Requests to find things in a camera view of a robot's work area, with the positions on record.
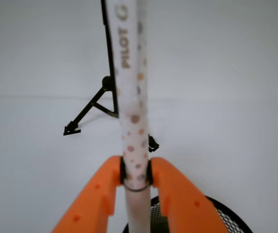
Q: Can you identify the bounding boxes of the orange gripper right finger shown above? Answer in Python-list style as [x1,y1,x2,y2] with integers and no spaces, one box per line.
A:
[150,157,228,233]

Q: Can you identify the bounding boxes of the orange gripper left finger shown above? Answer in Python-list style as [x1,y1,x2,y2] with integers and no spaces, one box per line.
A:
[52,156,121,233]

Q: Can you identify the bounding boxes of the white dotted Pilot pen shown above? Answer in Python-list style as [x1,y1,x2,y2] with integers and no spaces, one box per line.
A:
[106,0,150,233]

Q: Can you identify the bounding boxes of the black mesh pen holder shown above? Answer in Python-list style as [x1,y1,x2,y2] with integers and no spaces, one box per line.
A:
[121,195,254,233]

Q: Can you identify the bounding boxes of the black tripod stand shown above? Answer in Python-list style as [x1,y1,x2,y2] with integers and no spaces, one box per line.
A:
[63,0,160,153]

